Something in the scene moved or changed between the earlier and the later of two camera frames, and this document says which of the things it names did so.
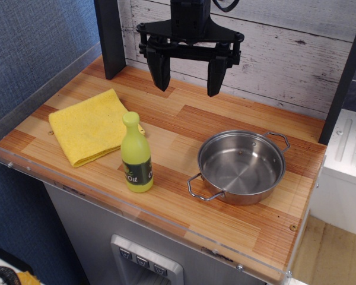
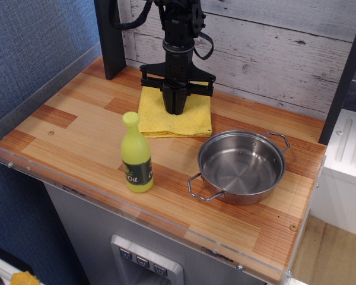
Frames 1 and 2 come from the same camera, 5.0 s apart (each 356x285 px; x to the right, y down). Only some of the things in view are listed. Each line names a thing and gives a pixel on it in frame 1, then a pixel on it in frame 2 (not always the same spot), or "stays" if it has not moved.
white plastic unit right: x=340 y=196 stays
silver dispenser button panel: x=138 y=265 stays
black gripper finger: x=159 y=66 -> x=169 y=98
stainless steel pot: x=245 y=166 stays
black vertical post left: x=108 y=15 stays
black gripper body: x=190 y=34 -> x=178 y=70
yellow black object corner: x=4 y=269 stays
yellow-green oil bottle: x=136 y=157 stays
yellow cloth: x=90 y=127 -> x=155 y=120
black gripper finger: x=216 y=72 -> x=180 y=97
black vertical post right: x=339 y=98 stays
